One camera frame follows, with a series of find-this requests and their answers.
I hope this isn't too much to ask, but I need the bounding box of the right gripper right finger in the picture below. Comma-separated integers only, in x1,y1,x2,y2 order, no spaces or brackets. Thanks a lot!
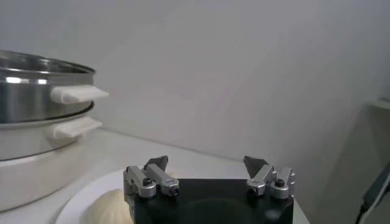
243,155,297,200

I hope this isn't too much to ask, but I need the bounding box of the black power adapter cable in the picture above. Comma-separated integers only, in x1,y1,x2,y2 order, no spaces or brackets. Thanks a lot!
355,161,390,224

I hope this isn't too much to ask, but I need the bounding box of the large white plate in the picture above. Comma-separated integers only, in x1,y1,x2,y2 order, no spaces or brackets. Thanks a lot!
54,169,310,224

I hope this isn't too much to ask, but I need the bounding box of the white electric cooker pot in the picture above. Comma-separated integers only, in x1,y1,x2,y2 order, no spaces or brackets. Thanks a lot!
0,102,103,212

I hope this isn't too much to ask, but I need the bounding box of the white steamed baozi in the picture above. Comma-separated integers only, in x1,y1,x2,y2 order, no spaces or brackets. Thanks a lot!
79,188,135,224

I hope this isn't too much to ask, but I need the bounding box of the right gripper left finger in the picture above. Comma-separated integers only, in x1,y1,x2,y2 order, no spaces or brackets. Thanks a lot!
123,155,180,200

